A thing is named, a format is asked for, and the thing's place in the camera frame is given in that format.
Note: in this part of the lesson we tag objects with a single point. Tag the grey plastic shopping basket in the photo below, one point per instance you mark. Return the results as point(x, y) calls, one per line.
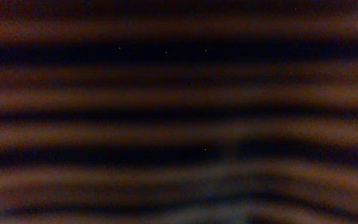
point(178, 111)

